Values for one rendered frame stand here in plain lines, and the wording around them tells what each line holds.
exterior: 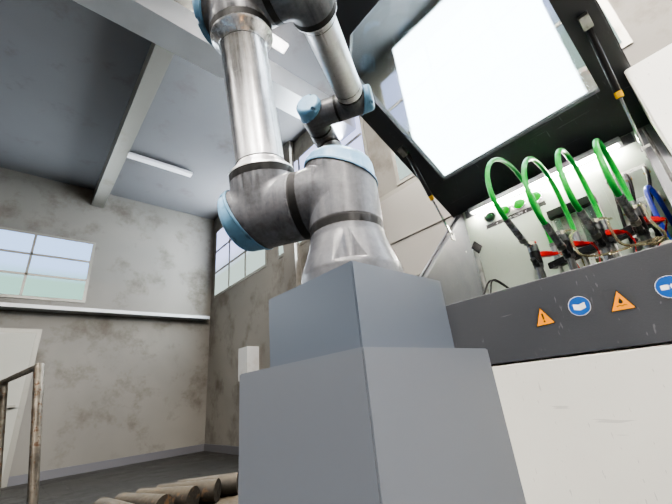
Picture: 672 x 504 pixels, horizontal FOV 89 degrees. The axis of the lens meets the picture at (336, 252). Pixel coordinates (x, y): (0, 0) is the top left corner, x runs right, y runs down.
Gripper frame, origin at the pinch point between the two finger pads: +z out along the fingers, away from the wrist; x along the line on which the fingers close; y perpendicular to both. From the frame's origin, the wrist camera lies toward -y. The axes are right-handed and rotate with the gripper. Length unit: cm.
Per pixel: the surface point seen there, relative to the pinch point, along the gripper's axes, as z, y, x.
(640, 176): 18, -7, 86
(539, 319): 47, 7, 21
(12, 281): -366, -388, -456
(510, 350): 49, 1, 15
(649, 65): -1, 18, 87
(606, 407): 65, 9, 20
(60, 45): -464, -131, -196
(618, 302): 50, 17, 30
